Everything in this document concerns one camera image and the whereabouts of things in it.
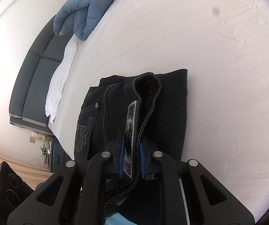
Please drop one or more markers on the white pillow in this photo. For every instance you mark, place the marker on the white pillow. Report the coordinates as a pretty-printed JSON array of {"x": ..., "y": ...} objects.
[{"x": 59, "y": 79}]

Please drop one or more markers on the white bed mattress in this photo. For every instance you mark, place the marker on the white bed mattress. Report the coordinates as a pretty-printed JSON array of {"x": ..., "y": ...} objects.
[{"x": 224, "y": 45}]

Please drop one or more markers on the blue rolled duvet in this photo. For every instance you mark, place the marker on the blue rolled duvet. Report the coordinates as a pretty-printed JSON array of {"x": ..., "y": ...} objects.
[{"x": 80, "y": 16}]

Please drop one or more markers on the black denim pants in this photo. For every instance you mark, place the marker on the black denim pants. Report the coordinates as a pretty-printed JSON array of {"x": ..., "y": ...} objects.
[{"x": 149, "y": 108}]

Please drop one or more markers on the dark grey headboard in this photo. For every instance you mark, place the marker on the dark grey headboard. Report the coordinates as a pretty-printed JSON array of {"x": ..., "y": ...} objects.
[{"x": 27, "y": 103}]

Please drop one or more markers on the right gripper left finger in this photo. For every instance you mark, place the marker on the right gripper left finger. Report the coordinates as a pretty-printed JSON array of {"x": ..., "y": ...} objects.
[{"x": 74, "y": 194}]

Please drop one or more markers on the black nightstand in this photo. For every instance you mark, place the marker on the black nightstand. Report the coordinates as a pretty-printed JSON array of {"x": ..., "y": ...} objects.
[{"x": 57, "y": 156}]

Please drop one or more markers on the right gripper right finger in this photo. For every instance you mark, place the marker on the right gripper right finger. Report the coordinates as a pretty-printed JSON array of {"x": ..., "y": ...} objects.
[{"x": 186, "y": 192}]

